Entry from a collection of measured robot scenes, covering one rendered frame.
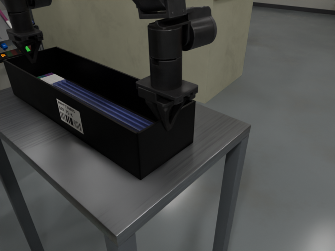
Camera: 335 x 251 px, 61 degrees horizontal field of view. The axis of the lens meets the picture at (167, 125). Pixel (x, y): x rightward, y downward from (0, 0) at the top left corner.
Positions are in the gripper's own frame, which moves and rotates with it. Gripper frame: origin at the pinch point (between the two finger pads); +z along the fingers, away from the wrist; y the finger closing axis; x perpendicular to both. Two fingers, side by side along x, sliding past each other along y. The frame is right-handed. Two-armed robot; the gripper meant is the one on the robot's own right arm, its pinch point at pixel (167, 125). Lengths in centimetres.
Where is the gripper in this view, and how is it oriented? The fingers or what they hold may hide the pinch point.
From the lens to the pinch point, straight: 57.0
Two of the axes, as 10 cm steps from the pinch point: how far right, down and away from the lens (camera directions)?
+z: 0.2, 8.4, 5.5
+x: -6.6, 4.2, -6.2
